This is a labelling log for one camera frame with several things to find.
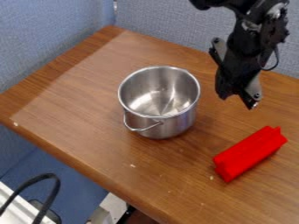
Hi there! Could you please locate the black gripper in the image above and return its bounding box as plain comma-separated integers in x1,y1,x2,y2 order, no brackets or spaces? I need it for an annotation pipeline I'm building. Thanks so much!
209,38,262,109

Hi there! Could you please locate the metal pot with handle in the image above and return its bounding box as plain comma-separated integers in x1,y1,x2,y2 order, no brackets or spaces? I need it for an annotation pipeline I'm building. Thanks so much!
117,66,201,139

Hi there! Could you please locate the red block object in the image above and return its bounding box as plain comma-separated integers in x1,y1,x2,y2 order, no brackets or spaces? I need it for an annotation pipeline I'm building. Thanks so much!
212,126,286,182

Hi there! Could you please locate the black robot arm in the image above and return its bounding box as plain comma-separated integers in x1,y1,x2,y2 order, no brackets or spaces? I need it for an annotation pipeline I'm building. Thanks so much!
189,0,289,109

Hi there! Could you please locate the black cable loop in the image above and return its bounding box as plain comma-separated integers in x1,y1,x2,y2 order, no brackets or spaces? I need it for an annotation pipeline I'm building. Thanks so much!
0,172,61,224

